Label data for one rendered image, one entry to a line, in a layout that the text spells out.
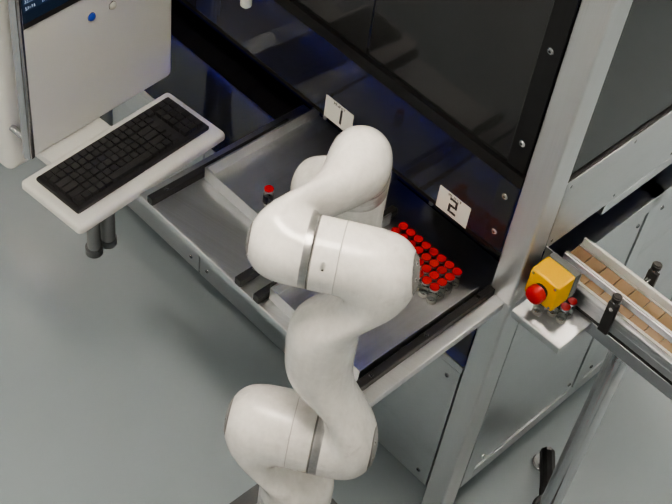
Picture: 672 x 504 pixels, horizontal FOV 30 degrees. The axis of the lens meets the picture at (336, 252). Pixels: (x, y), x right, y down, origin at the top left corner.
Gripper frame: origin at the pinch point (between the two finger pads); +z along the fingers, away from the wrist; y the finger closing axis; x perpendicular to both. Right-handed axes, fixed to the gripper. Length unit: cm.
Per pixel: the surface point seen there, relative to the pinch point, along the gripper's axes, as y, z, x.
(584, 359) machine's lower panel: -12, 84, -90
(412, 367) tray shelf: -10.3, 22.4, -12.6
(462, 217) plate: 4.1, 9.1, -39.2
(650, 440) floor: -34, 110, -104
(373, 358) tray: -4.0, 22.1, -8.0
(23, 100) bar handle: 81, 5, 13
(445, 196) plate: 9.3, 7.3, -39.2
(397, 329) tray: -1.9, 22.2, -16.9
